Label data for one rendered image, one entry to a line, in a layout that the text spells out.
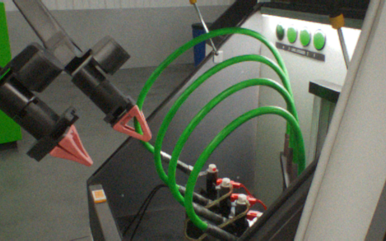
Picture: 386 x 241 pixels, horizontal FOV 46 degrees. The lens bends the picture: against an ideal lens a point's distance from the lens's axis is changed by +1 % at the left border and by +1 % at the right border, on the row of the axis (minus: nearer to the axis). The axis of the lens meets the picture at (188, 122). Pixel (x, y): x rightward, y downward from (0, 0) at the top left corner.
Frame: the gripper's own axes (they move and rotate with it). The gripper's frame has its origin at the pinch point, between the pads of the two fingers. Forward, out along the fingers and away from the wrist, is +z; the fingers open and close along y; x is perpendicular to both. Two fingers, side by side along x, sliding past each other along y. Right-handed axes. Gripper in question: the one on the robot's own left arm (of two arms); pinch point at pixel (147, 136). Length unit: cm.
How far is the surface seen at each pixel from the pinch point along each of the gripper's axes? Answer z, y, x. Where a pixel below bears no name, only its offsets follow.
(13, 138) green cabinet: -61, 316, 127
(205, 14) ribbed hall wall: -29, 720, -137
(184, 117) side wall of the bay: 6.6, 36.0, -7.3
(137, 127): -2.8, -1.0, 0.0
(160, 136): 1.4, -8.4, -2.9
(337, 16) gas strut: 5.1, -30.5, -36.2
